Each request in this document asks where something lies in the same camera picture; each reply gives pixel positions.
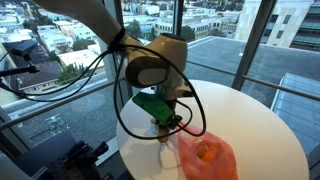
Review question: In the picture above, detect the black camera on stand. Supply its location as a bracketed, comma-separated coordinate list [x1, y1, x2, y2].
[0, 40, 38, 77]

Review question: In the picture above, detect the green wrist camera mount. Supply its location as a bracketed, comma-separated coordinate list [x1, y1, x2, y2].
[132, 92, 164, 119]

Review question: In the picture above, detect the brown bottle yellow cap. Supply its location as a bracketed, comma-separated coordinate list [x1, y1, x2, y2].
[157, 127, 168, 143]

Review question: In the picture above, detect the orange plastic bag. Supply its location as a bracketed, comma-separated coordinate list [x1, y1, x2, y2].
[178, 130, 238, 180]

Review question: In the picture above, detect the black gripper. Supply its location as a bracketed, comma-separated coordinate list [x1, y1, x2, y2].
[156, 100, 182, 130]

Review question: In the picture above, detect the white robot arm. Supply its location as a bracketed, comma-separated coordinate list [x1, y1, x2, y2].
[33, 0, 187, 101]

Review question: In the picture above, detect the black equipment base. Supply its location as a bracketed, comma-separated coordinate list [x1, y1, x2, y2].
[14, 133, 109, 180]

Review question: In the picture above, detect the blue and white box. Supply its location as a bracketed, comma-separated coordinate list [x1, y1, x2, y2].
[150, 117, 159, 135]

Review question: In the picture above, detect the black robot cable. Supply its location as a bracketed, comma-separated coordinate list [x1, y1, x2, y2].
[0, 28, 208, 141]

